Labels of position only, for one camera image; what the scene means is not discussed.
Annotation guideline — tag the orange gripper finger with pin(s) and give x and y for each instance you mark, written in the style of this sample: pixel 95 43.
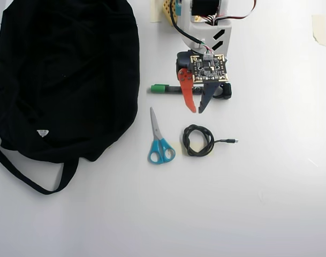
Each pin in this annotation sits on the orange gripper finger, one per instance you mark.
pixel 186 88

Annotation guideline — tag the beige tape strip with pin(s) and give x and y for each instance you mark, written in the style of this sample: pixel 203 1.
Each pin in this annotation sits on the beige tape strip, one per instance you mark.
pixel 156 12

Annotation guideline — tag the black fabric bag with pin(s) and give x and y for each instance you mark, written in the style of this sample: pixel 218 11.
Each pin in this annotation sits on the black fabric bag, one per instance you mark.
pixel 66 80

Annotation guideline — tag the camera circuit board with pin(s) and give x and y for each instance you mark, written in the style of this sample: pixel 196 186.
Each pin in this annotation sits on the camera circuit board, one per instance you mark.
pixel 209 68

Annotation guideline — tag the large beige tape piece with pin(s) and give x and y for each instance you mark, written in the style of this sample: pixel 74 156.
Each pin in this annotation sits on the large beige tape piece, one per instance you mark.
pixel 320 29

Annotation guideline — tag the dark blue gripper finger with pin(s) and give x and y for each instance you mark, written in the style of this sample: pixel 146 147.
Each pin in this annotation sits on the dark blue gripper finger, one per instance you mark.
pixel 208 93

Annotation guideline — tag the white teal robot arm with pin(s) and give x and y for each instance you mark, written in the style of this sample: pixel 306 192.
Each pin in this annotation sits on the white teal robot arm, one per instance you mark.
pixel 203 29

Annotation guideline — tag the green black marker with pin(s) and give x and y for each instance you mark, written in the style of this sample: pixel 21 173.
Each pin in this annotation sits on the green black marker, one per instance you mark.
pixel 158 89

